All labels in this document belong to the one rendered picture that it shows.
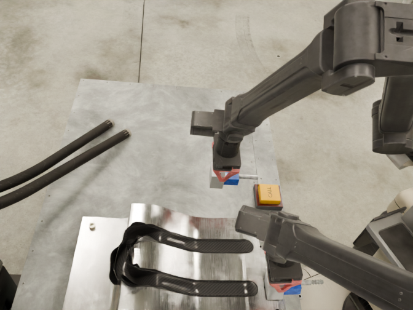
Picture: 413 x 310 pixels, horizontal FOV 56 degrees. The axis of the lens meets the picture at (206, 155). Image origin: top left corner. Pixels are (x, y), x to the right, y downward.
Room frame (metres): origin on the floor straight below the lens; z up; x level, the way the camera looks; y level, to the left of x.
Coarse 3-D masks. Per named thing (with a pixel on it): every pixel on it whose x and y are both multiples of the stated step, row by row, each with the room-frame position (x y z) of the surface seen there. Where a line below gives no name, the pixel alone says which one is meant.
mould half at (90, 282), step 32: (96, 224) 0.49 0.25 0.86; (128, 224) 0.47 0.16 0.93; (160, 224) 0.48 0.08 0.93; (192, 224) 0.52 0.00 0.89; (224, 224) 0.54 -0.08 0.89; (96, 256) 0.40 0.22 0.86; (160, 256) 0.40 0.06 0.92; (192, 256) 0.43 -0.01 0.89; (224, 256) 0.45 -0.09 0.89; (256, 256) 0.46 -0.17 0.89; (96, 288) 0.33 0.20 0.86; (128, 288) 0.31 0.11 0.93
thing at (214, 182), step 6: (210, 168) 0.67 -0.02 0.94; (210, 174) 0.65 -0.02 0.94; (222, 174) 0.64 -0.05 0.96; (210, 180) 0.63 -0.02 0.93; (216, 180) 0.63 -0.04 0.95; (228, 180) 0.64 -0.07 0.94; (234, 180) 0.64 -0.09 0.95; (210, 186) 0.63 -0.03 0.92; (216, 186) 0.63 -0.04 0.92; (222, 186) 0.63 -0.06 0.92
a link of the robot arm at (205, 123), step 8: (192, 112) 0.64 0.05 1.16; (200, 112) 0.64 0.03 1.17; (208, 112) 0.64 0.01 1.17; (216, 112) 0.65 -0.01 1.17; (192, 120) 0.62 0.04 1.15; (200, 120) 0.62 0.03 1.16; (208, 120) 0.63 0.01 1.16; (216, 120) 0.63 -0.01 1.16; (192, 128) 0.62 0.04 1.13; (200, 128) 0.62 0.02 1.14; (208, 128) 0.62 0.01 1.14; (216, 128) 0.61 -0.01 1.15; (208, 136) 0.63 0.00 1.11; (232, 136) 0.57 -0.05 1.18; (240, 136) 0.58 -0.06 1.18
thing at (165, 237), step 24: (144, 240) 0.43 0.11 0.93; (168, 240) 0.45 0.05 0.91; (192, 240) 0.48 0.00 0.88; (216, 240) 0.49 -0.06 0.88; (240, 240) 0.50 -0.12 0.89; (120, 264) 0.39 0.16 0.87; (168, 288) 0.34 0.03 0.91; (192, 288) 0.36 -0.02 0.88; (216, 288) 0.37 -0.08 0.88; (240, 288) 0.38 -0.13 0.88
